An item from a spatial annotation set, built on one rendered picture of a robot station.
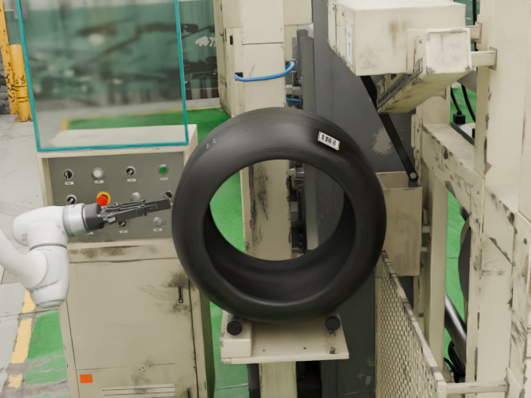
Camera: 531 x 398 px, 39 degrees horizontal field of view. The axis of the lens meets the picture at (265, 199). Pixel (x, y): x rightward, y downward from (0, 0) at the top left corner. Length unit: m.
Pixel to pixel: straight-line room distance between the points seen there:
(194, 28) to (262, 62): 8.75
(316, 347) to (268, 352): 0.14
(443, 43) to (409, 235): 0.93
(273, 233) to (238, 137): 0.55
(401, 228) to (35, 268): 1.11
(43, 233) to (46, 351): 2.05
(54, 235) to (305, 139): 0.74
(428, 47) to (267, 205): 0.98
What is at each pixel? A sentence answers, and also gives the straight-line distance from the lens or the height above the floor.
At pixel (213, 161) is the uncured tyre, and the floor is 1.40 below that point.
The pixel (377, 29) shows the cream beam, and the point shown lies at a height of 1.74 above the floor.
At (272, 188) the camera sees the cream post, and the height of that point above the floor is 1.20.
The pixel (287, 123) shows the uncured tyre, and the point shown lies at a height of 1.48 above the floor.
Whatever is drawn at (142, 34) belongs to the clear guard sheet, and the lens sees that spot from 2.70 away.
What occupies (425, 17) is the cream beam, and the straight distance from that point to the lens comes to 1.72.
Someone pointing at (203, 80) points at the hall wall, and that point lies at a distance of 11.15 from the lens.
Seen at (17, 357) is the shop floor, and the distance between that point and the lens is 4.17.
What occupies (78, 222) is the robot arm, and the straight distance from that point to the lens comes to 2.16.
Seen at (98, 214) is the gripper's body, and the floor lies 1.24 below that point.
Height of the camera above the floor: 1.89
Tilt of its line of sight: 18 degrees down
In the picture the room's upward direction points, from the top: 3 degrees counter-clockwise
